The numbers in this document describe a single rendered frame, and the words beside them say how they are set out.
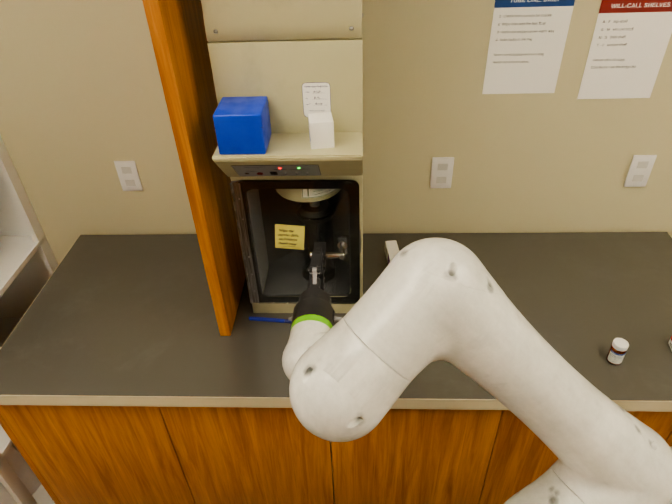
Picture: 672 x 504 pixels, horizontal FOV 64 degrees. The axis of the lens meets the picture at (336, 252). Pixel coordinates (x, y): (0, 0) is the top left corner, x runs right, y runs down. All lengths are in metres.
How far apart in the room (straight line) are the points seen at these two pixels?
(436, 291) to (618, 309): 1.20
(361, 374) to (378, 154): 1.22
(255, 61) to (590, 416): 0.90
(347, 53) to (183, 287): 0.92
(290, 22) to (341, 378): 0.78
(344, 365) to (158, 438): 1.12
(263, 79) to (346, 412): 0.80
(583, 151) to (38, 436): 1.84
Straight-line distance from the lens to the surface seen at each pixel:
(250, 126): 1.14
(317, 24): 1.17
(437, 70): 1.67
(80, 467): 1.91
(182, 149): 1.22
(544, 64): 1.73
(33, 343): 1.75
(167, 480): 1.87
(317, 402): 0.62
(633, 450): 0.83
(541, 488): 0.88
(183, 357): 1.53
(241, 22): 1.19
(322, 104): 1.22
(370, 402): 0.62
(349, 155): 1.15
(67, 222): 2.16
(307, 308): 1.15
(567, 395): 0.74
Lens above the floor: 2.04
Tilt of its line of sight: 38 degrees down
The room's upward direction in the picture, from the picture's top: 2 degrees counter-clockwise
